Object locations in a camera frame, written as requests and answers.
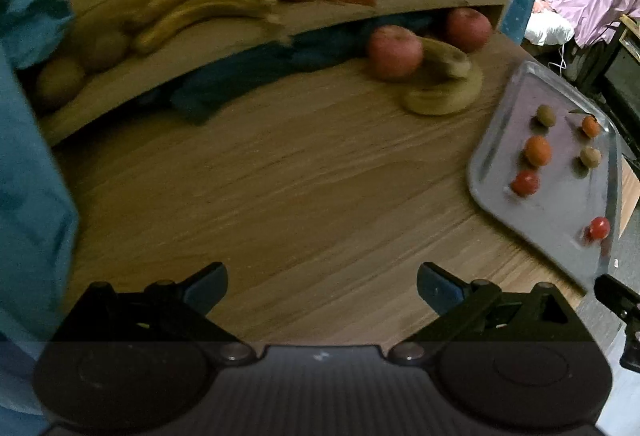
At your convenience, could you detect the small red tomato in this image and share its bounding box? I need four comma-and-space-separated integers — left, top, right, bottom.
510, 170, 540, 198
586, 216, 611, 242

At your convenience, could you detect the brown kiwi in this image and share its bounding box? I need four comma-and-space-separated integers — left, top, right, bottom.
535, 104, 556, 128
579, 146, 602, 168
79, 30, 131, 72

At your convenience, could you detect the orange tangerine with leaf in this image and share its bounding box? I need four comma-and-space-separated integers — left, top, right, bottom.
570, 109, 601, 139

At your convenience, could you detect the red apple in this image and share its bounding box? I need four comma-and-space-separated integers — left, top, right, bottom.
446, 8, 494, 54
368, 26, 424, 81

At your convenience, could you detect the metal tray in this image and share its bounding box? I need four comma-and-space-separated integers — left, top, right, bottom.
468, 61, 622, 291

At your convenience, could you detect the blue garment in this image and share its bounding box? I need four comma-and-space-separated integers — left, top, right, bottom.
1, 0, 78, 435

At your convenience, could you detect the brown kiwi shelf edge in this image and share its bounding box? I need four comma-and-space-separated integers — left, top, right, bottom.
38, 57, 86, 104

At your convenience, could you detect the brown kiwi on shelf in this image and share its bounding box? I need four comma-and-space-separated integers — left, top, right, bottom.
79, 30, 131, 72

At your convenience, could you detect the wooden desk shelf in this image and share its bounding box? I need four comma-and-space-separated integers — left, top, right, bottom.
40, 0, 508, 146

